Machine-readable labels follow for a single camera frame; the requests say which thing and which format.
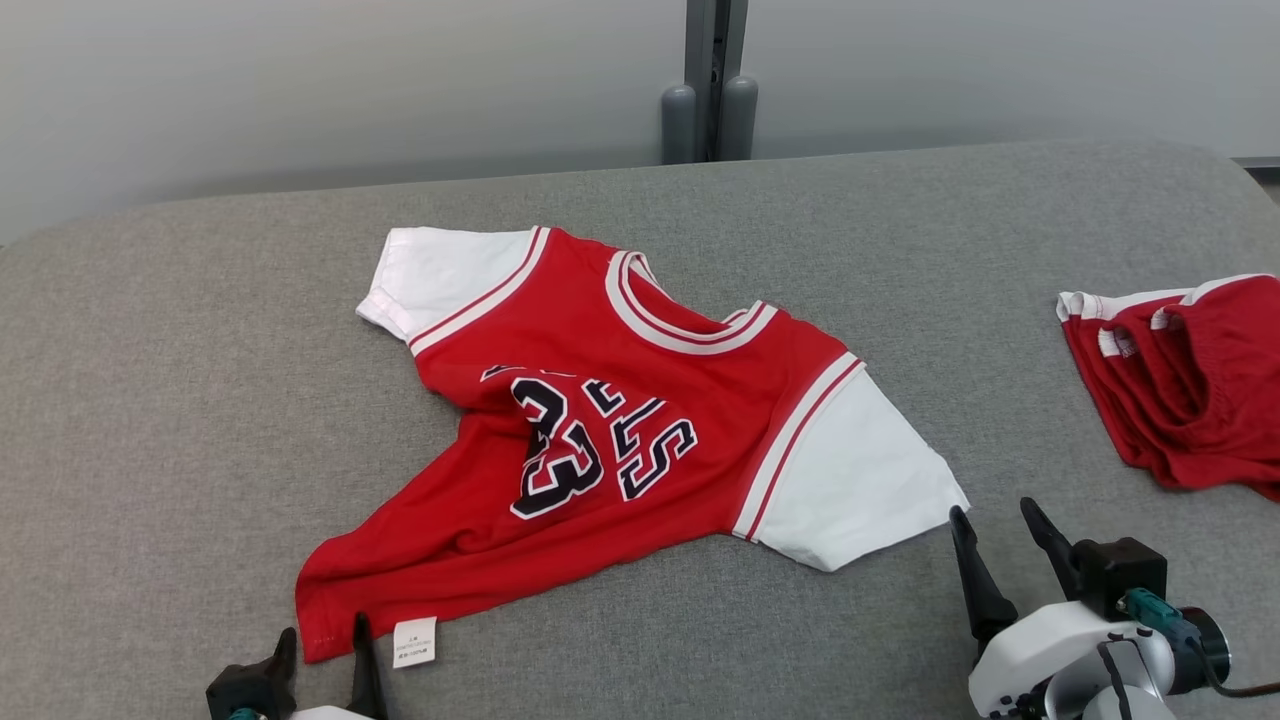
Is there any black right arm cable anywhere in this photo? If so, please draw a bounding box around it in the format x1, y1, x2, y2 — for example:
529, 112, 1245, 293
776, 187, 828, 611
1098, 588, 1280, 720

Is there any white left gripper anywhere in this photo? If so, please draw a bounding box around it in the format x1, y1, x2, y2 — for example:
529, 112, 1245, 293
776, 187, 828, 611
262, 613, 389, 720

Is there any red shorts white trim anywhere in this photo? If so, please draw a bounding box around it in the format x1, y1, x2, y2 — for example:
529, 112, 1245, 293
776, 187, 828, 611
1057, 274, 1280, 503

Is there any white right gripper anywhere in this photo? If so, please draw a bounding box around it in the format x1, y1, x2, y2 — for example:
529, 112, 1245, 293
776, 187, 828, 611
948, 497, 1233, 719

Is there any red white basketball jersey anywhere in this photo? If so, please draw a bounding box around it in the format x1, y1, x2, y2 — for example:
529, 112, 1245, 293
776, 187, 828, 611
295, 225, 971, 669

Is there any grey metal partition post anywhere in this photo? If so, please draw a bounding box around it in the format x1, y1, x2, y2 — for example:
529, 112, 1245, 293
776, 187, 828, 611
685, 0, 749, 163

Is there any grey cylindrical post foot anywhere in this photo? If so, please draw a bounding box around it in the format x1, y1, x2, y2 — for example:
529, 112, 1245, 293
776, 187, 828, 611
661, 84, 697, 166
720, 75, 759, 161

